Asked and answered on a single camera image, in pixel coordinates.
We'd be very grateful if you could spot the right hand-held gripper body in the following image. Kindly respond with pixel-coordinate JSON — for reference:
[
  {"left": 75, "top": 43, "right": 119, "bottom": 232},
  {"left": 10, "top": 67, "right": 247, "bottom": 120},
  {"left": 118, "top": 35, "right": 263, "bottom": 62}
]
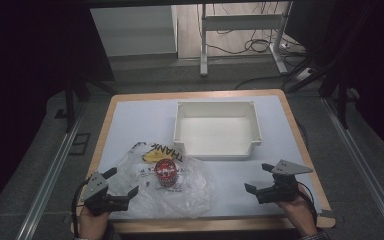
[{"left": 255, "top": 159, "right": 314, "bottom": 205}]

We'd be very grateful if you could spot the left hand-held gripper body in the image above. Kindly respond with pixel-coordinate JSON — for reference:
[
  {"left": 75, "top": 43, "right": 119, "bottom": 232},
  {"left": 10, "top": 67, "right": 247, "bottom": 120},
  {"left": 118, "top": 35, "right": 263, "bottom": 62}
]
[{"left": 81, "top": 171, "right": 130, "bottom": 217}]

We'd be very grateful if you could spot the red can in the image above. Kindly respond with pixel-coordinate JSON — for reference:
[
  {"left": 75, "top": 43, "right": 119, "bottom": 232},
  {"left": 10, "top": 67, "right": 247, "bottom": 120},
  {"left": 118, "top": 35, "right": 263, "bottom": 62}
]
[{"left": 154, "top": 158, "right": 178, "bottom": 189}]

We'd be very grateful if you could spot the clear printed plastic bag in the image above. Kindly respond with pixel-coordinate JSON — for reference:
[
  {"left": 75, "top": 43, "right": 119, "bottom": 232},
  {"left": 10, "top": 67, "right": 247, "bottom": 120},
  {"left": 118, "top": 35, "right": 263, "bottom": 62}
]
[{"left": 113, "top": 141, "right": 215, "bottom": 220}]

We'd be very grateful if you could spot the white plastic bin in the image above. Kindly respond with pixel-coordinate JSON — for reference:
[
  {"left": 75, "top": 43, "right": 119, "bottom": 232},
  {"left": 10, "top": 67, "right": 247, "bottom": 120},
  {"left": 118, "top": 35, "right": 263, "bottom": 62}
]
[{"left": 173, "top": 100, "right": 263, "bottom": 161}]

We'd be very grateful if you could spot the person's right hand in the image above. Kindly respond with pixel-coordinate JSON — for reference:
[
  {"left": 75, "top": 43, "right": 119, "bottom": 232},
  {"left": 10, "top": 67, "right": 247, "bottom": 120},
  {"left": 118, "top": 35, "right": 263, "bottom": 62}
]
[{"left": 275, "top": 185, "right": 318, "bottom": 236}]

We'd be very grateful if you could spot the person's left hand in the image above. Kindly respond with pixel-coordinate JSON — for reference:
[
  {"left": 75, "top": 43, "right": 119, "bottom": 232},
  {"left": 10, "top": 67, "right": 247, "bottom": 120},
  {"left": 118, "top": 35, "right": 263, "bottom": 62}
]
[{"left": 79, "top": 205, "right": 112, "bottom": 240}]

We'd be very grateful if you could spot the white table mat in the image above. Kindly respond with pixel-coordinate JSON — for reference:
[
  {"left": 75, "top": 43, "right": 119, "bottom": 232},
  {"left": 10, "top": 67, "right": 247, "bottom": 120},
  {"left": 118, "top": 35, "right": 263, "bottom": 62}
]
[{"left": 98, "top": 95, "right": 323, "bottom": 221}]

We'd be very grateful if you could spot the black metal stand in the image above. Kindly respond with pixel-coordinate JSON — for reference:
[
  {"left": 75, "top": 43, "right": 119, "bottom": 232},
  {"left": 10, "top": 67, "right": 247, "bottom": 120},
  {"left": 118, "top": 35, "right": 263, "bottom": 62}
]
[
  {"left": 285, "top": 58, "right": 353, "bottom": 130},
  {"left": 63, "top": 74, "right": 118, "bottom": 134}
]

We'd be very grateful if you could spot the dark curtain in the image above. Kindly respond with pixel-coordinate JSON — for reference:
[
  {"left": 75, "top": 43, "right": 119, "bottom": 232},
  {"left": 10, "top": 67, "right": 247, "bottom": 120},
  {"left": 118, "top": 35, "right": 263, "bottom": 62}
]
[
  {"left": 0, "top": 0, "right": 116, "bottom": 224},
  {"left": 288, "top": 0, "right": 384, "bottom": 165}
]

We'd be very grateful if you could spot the white board panel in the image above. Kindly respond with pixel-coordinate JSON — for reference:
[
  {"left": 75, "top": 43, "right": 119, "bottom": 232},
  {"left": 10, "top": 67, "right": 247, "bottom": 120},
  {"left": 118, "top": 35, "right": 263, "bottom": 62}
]
[{"left": 89, "top": 5, "right": 178, "bottom": 57}]

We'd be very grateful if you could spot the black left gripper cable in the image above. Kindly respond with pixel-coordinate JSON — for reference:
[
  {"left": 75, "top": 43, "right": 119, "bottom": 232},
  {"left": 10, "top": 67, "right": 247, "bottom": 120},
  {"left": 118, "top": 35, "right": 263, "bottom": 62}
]
[{"left": 71, "top": 179, "right": 93, "bottom": 239}]

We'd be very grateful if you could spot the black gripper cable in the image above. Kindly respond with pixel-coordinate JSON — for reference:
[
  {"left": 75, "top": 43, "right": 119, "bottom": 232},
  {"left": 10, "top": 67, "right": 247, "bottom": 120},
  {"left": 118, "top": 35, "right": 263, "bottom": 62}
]
[
  {"left": 71, "top": 179, "right": 93, "bottom": 239},
  {"left": 295, "top": 180, "right": 320, "bottom": 228}
]

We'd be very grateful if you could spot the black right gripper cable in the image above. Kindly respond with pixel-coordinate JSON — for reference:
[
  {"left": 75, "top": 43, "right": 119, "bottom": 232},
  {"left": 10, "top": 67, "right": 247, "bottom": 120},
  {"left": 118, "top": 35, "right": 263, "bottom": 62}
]
[{"left": 295, "top": 180, "right": 320, "bottom": 228}]

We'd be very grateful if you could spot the black floor socket frame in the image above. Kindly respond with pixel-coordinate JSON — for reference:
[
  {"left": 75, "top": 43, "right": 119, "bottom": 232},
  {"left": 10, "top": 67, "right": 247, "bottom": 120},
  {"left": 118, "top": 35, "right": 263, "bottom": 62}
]
[{"left": 68, "top": 132, "right": 91, "bottom": 156}]

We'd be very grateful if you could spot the aluminium floor rail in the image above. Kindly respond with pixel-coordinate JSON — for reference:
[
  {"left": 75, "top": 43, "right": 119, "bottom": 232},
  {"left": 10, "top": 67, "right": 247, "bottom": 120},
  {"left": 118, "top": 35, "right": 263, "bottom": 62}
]
[
  {"left": 322, "top": 97, "right": 384, "bottom": 240},
  {"left": 14, "top": 102, "right": 88, "bottom": 240}
]

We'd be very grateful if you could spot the black floor cable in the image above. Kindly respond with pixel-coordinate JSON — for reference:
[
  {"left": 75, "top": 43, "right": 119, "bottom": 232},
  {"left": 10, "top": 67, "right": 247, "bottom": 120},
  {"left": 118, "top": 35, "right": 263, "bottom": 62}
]
[{"left": 234, "top": 73, "right": 296, "bottom": 91}]

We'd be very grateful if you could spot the tangle of black floor cables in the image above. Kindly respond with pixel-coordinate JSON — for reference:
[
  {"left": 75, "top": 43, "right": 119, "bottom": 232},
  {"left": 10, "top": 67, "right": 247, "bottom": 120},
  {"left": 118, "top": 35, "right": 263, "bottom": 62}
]
[{"left": 209, "top": 29, "right": 306, "bottom": 58}]

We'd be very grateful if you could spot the white metal desk frame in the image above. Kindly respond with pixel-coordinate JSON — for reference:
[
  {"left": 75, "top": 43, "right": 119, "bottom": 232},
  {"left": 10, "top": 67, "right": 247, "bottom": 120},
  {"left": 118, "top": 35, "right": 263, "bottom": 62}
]
[{"left": 198, "top": 1, "right": 294, "bottom": 78}]

